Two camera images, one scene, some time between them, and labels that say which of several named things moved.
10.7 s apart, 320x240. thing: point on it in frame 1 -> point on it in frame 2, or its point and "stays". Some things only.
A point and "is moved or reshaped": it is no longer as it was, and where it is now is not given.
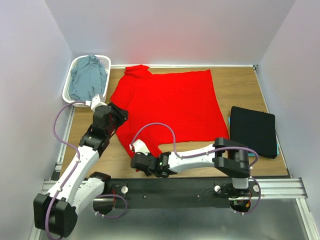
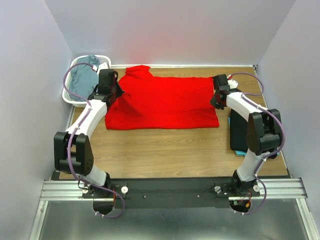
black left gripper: x=121 y=115 -> x=119 y=92
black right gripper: x=148 y=173 -> x=213 y=102
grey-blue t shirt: x=88 y=78 stays
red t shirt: x=185 y=101 is moved or reshaped
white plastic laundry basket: x=105 y=61 stays
